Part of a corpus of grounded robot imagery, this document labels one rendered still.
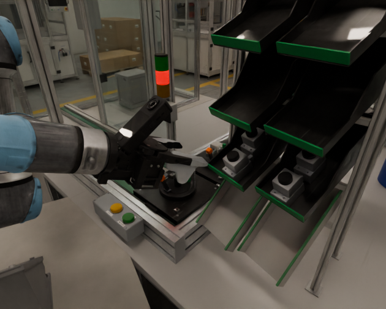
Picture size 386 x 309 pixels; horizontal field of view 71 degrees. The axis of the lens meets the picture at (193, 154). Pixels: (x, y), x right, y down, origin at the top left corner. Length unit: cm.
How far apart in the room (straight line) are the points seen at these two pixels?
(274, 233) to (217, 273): 24
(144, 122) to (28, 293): 49
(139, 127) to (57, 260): 67
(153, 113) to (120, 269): 60
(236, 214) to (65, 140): 54
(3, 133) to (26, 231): 81
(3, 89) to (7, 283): 45
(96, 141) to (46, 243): 72
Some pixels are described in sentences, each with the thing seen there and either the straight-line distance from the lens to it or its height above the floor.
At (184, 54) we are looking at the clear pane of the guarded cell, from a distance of 224.
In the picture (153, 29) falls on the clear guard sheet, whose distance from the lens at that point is 111.
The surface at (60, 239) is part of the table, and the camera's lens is 110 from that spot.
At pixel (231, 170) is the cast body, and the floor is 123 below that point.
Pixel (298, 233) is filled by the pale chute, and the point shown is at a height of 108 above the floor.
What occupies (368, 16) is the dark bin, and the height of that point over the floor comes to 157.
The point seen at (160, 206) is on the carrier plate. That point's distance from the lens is 96.
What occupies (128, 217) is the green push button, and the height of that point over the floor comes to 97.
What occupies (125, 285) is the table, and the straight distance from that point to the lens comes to 91.
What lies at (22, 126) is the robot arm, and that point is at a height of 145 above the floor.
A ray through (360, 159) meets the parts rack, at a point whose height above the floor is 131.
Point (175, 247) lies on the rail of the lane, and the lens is 87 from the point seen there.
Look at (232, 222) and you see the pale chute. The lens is 81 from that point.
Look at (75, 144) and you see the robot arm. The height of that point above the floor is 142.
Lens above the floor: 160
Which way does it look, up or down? 31 degrees down
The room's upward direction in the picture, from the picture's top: straight up
